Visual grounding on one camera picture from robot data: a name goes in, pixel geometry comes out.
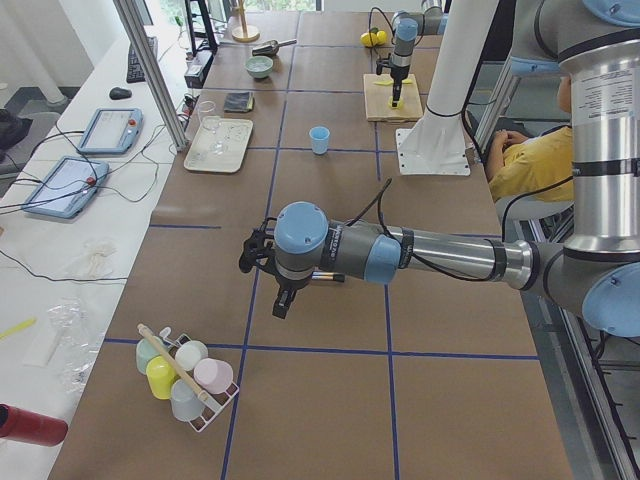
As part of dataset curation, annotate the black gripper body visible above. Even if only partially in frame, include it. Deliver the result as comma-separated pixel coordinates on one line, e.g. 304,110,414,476
376,54,411,93
238,225,312,300

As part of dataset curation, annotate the picked lemon slice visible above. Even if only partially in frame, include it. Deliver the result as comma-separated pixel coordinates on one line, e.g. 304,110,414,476
387,97,404,110

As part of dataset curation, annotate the yellow lemon near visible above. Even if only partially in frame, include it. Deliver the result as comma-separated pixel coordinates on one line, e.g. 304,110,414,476
376,30,387,45

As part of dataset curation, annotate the yellow lemon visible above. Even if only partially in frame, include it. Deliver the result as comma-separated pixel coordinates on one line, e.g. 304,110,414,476
360,30,379,48
376,30,387,45

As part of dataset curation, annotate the yellow lemon far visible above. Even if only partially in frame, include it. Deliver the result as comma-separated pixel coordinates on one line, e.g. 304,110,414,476
360,30,379,48

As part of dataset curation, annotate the light blue paper cup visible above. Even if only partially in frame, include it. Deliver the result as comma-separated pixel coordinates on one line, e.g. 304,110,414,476
309,125,330,155

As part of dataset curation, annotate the pink upturned cup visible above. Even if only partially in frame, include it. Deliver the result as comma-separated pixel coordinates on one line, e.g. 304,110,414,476
193,358,234,394

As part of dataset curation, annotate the white upturned cup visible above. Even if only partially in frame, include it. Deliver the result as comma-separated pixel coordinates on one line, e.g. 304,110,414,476
175,340,208,372

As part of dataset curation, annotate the pale blue upturned cup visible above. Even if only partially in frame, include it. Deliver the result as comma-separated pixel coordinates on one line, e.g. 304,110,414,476
170,379,204,422

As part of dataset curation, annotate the yellow upturned cup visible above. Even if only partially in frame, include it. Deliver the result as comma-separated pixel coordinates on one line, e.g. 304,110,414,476
145,355,178,400

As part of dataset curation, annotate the pale green upturned cup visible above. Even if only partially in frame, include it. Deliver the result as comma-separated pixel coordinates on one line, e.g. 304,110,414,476
135,338,159,375

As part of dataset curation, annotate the wooden cup tree stand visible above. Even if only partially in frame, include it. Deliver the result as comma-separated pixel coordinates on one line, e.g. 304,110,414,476
231,0,260,43

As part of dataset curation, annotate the bamboo cutting board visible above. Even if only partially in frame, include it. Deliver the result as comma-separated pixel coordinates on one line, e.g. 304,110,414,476
363,74,423,122

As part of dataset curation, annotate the cream bear serving tray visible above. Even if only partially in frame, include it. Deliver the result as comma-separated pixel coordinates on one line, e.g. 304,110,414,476
184,117,253,174

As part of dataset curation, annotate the steel ice scoop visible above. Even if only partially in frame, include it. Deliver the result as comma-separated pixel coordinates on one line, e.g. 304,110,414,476
251,39,297,57

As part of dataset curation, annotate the green bowl of ice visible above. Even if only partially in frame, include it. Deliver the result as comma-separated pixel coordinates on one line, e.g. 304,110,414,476
245,55,274,79

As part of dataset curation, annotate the folded grey cloth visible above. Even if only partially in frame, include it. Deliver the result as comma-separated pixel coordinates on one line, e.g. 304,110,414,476
224,91,254,113

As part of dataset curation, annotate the clear wine glass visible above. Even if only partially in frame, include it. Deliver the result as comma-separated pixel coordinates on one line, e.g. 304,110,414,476
197,100,226,155

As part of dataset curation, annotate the person in yellow shirt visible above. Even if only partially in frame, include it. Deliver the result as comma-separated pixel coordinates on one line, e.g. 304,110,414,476
487,74,576,203

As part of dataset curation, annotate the upper teach pendant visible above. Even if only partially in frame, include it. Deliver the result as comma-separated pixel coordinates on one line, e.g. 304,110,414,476
76,108,144,156

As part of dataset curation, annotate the teach pendant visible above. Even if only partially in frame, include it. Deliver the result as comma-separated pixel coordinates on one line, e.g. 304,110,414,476
76,108,144,156
22,156,109,219

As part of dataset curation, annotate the lower teach pendant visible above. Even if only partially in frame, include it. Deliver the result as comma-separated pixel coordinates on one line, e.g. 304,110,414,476
22,156,109,219

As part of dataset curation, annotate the black computer mouse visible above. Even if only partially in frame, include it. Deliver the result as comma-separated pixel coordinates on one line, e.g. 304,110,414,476
109,87,132,100

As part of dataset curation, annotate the black keyboard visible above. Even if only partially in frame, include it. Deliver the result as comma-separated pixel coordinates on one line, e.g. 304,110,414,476
125,35,159,84

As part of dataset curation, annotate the red bottle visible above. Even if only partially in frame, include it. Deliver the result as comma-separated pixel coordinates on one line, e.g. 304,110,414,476
1,404,68,446

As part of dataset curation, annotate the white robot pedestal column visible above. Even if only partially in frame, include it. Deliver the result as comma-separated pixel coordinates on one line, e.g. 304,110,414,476
412,0,499,138

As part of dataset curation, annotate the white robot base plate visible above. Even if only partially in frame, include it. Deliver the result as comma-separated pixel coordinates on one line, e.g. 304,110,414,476
395,125,471,176

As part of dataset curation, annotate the white wire cup rack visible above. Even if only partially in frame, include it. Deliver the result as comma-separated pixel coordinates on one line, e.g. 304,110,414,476
136,324,239,432

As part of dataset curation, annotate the wooden rack handle rod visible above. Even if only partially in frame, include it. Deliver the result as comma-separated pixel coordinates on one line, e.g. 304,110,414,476
137,323,210,403

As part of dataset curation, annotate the aluminium frame post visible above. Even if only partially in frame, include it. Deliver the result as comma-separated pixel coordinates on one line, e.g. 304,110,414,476
113,0,188,152

